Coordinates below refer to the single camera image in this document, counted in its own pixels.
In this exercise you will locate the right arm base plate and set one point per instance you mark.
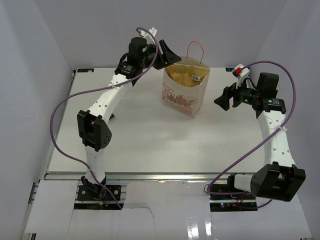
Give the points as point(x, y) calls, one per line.
point(230, 198)

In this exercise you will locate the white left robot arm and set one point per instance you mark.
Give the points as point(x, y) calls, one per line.
point(93, 123)

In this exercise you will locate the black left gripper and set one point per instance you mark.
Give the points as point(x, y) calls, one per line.
point(167, 58)

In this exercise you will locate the aluminium front rail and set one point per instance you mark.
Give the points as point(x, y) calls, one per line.
point(135, 176)

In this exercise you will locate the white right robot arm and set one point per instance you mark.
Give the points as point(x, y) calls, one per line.
point(279, 178)

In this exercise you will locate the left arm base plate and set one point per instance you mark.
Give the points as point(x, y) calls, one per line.
point(88, 191)

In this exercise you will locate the cream paper gift bag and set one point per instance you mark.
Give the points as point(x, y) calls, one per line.
point(186, 100)

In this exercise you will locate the brown potato chips bag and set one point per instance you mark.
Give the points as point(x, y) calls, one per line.
point(187, 75)

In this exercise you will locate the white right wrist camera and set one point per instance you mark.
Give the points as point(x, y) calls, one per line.
point(241, 73)

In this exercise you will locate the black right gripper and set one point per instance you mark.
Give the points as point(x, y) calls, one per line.
point(223, 101)

